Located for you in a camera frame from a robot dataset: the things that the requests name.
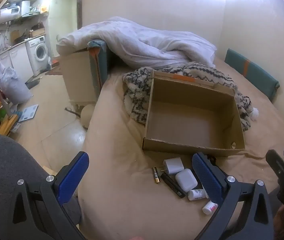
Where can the teal cushion orange edge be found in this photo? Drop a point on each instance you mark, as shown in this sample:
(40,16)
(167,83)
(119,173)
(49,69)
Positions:
(99,65)

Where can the white duvet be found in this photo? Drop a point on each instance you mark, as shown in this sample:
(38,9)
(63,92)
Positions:
(142,42)

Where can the black lighter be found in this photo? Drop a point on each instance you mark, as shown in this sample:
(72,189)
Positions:
(173,185)

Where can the grey plastic bag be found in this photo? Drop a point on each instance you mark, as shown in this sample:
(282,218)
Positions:
(14,86)

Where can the white bottle grey print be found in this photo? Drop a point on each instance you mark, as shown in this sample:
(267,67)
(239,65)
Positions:
(197,194)

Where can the bathroom scale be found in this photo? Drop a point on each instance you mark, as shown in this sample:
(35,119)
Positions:
(28,112)

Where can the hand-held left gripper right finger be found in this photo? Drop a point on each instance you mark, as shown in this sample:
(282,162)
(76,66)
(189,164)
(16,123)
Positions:
(207,177)

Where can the white washing machine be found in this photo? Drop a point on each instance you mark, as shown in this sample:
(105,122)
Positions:
(36,53)

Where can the teal cushion orange stripe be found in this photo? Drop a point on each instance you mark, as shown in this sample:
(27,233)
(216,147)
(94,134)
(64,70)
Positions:
(252,71)

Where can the white pronged charger plug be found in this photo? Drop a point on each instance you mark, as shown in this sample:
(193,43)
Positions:
(173,166)

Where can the white bottle red label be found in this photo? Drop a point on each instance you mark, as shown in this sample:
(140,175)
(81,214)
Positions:
(210,207)

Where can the dark brown door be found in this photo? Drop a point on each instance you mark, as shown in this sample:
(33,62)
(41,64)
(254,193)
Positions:
(79,7)

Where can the white water heater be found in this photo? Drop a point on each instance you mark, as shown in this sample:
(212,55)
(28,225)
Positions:
(8,12)

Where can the black and gold battery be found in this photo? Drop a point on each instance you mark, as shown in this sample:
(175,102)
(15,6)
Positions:
(156,175)

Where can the white rounded charger cube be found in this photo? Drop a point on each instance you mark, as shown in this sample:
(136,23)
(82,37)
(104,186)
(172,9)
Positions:
(185,180)

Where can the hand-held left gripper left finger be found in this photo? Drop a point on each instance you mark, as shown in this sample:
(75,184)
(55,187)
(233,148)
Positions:
(73,177)

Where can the round beige ball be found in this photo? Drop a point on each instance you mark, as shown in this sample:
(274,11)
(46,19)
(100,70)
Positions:
(88,113)

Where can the cardboard box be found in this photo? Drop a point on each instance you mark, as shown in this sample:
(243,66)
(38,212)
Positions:
(194,120)

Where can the black and cream patterned blanket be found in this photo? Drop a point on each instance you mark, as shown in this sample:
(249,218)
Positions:
(135,95)

